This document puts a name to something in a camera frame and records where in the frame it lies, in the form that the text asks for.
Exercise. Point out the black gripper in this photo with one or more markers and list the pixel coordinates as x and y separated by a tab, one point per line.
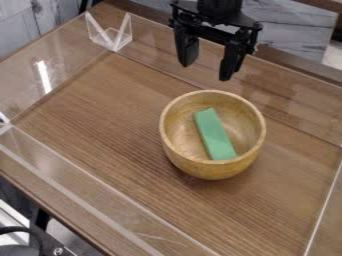
218	21

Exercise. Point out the brown wooden bowl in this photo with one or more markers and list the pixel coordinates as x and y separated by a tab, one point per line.
243	123

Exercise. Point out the green rectangular block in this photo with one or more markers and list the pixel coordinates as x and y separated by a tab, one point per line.
216	141

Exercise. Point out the clear acrylic tray walls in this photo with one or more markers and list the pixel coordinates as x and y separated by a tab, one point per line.
80	148

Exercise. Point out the black table leg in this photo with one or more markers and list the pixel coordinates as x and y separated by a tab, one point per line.
41	219

